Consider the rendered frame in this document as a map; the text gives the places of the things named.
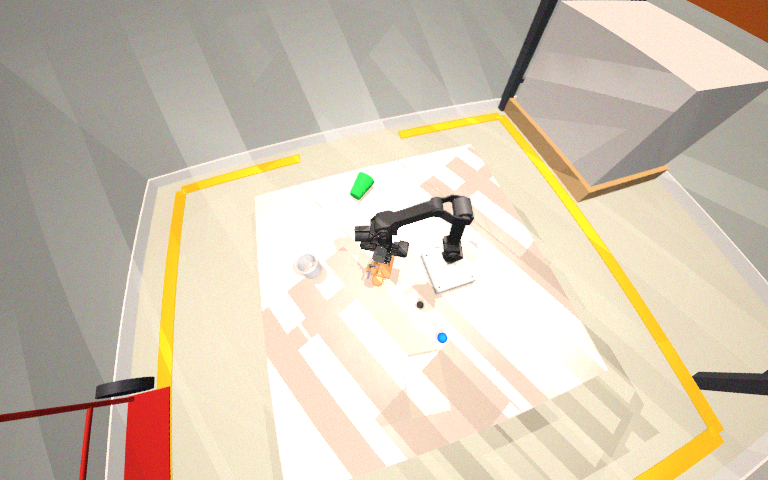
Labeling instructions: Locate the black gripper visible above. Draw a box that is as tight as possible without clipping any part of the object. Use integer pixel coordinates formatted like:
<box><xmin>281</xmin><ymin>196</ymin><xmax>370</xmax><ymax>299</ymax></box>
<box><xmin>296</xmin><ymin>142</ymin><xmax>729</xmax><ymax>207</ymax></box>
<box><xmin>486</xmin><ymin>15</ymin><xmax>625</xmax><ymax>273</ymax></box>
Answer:
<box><xmin>360</xmin><ymin>239</ymin><xmax>409</xmax><ymax>258</ymax></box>

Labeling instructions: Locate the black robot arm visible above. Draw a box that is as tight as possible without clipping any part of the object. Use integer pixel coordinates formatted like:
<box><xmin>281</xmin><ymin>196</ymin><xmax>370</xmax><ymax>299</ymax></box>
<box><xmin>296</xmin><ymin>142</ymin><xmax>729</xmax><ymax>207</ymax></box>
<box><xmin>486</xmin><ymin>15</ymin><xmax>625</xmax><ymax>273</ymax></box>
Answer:
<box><xmin>354</xmin><ymin>194</ymin><xmax>474</xmax><ymax>265</ymax></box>

